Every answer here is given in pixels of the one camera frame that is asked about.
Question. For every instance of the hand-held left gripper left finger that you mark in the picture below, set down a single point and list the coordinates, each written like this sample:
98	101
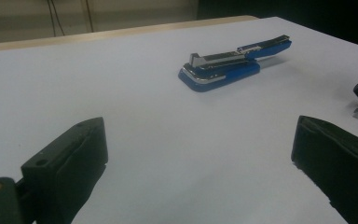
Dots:
68	161

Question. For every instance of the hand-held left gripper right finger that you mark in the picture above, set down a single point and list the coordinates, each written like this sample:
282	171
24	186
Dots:
338	161

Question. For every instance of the blue stapler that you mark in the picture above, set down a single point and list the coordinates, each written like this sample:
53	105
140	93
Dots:
217	76

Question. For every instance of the black curtain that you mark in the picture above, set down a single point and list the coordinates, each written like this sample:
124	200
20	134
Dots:
292	12

